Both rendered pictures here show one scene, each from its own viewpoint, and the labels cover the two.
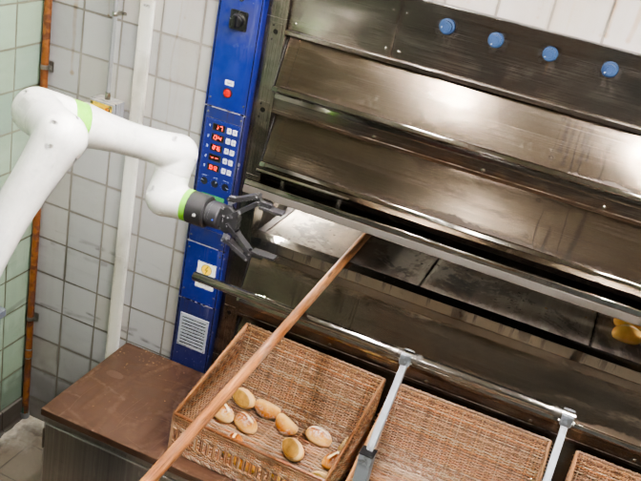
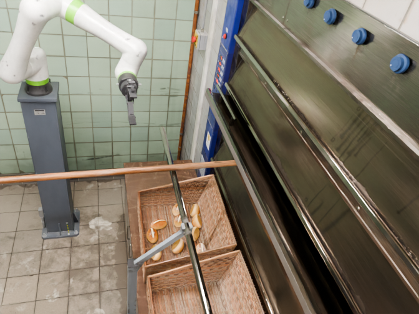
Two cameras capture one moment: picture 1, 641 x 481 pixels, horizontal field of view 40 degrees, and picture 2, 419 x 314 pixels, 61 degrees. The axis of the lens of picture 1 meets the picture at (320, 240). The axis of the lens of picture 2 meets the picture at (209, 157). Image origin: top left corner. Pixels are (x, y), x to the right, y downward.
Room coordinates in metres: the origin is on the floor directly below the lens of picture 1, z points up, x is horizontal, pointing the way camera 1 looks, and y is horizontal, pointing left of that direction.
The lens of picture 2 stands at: (1.67, -1.12, 2.33)
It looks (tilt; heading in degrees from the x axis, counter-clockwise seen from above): 38 degrees down; 52
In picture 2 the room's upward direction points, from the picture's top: 11 degrees clockwise
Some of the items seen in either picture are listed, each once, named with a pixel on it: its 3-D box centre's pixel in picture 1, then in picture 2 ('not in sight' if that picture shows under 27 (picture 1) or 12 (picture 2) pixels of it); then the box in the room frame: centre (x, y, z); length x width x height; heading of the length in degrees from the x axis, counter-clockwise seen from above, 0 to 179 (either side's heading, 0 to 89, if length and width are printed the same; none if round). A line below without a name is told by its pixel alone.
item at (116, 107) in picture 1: (106, 113); (201, 39); (2.94, 0.83, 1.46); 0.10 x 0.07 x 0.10; 73
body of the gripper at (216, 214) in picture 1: (224, 218); (129, 91); (2.23, 0.27, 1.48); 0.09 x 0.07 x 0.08; 74
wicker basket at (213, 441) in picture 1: (279, 412); (181, 223); (2.46, 0.02, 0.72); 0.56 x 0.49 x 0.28; 71
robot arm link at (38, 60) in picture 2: not in sight; (33, 65); (1.92, 0.90, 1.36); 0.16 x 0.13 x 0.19; 40
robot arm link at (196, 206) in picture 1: (201, 209); (128, 84); (2.26, 0.34, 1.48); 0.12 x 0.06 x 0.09; 164
